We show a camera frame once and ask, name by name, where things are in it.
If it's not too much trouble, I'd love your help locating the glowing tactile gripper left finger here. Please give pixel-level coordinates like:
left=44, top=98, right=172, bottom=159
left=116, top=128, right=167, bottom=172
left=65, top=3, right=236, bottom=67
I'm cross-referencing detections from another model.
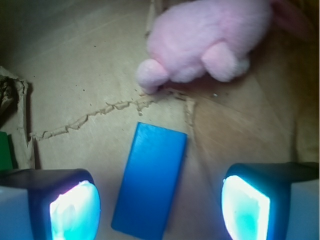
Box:
left=0, top=168, right=101, bottom=240

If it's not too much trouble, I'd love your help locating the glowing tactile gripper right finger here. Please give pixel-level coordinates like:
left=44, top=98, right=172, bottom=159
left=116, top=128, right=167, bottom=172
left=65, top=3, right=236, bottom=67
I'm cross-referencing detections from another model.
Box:
left=221, top=162, right=320, bottom=240

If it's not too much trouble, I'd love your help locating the blue rectangular block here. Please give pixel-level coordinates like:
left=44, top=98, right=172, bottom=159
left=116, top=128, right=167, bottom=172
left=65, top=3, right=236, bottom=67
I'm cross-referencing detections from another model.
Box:
left=111, top=122, right=188, bottom=240

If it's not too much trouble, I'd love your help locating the green rectangular block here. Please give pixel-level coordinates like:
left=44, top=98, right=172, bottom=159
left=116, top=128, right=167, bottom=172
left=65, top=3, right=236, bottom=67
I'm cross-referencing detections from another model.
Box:
left=0, top=131, right=13, bottom=171

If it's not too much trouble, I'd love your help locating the brown paper bag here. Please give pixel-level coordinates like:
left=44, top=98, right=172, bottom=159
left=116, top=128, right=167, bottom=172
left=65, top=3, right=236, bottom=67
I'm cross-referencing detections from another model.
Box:
left=0, top=0, right=320, bottom=240

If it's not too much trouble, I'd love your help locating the pink plush toy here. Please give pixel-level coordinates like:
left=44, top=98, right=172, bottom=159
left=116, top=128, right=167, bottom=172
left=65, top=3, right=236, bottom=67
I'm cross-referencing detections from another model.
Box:
left=136, top=0, right=313, bottom=94

